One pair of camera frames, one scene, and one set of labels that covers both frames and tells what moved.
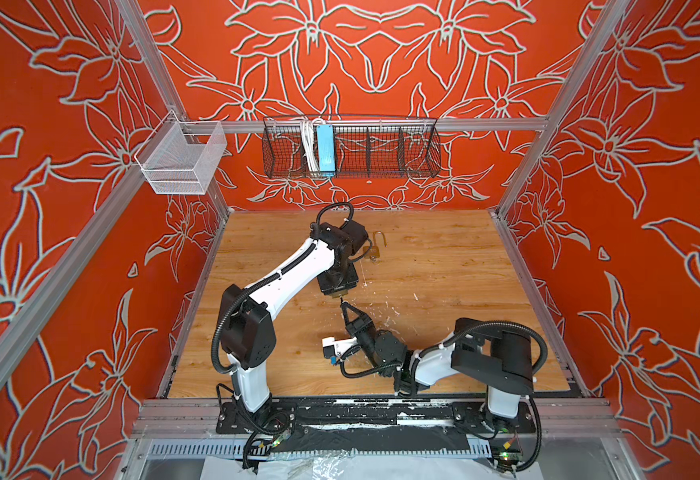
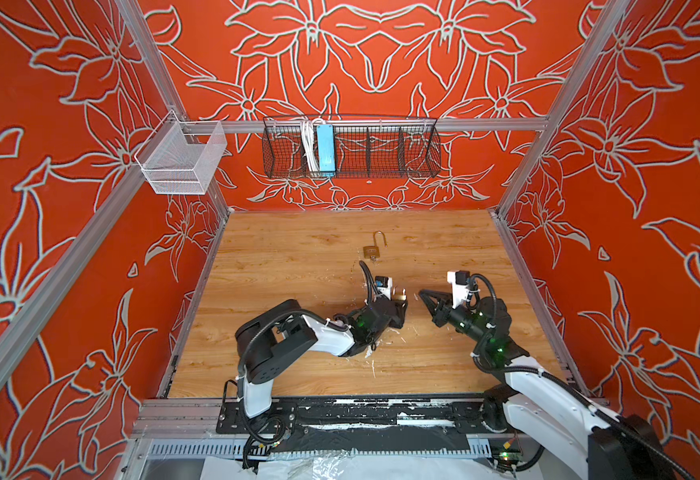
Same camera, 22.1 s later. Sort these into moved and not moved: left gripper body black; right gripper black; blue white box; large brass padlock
Moved: left gripper body black; right gripper black
Not moved: large brass padlock; blue white box
